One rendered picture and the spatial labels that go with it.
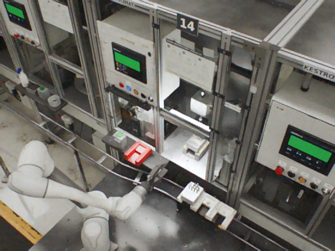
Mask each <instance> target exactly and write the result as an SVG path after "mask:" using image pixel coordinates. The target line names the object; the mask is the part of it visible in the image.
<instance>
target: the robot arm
mask: <svg viewBox="0 0 335 251"><path fill-rule="evenodd" d="M167 163H168V161H166V160H163V161H162V162H161V163H160V164H159V165H158V166H157V165H156V166H154V168H153V169H152V171H151V172H150V174H148V175H147V178H148V179H147V180H146V182H141V183H140V184H139V185H137V186H136V187H135V188H134V189H133V190H132V191H131V192H130V193H129V194H127V195H125V196H124V197H109V198H108V199H107V197H106V195H104V194H103V193H102V192H100V191H92V192H88V193H86V192H85V190H83V189H82V188H81V187H80V186H79V185H77V184H76V183H75V182H74V181H73V180H72V179H70V178H68V177H67V175H66V174H64V173H63V172H62V171H61V170H59V169H58V168H57V167H56V166H55V165H54V161H53V159H52V158H51V156H50V154H49V153H48V150H47V148H46V146H45V145H44V144H43V143H42V142H40V141H37V140H34V141H31V142H29V143H28V144H27V145H25V147H23V149H22V151H21V153H20V155H19V161H18V165H17V171H16V172H13V173H12V174H10V175H9V177H8V187H9V189H11V190H12V191H14V192H16V193H18V194H21V195H25V196H28V197H33V198H64V199H69V200H70V201H71V202H72V203H74V204H75V205H76V206H77V210H78V212H79V213H80V215H81V216H82V218H83V219H84V226H83V228H82V232H81V239H82V242H83V245H84V248H83V249H81V250H80V251H115V250H117V249H118V245H117V244H115V243H113V242H112V241H111V240H110V239H109V226H108V220H109V215H111V216H114V217H117V218H119V219H120V220H122V221H125V220H126V219H128V218H129V217H131V216H132V215H133V214H134V213H135V212H136V211H137V210H138V209H139V206H140V205H141V203H142V202H143V201H144V200H145V199H146V197H148V194H149V193H150V192H151V191H152V190H153V188H154V187H155V186H156V185H157V184H158V183H159V182H160V179H161V178H162V177H163V176H164V175H165V174H166V172H167V171H168V170H167V169H166V168H164V169H163V170H162V171H161V172H160V173H159V174H158V175H157V176H156V174H157V173H158V172H159V170H160V169H162V168H163V167H164V166H165V165H166V164H167ZM155 176H156V178H155Z"/></svg>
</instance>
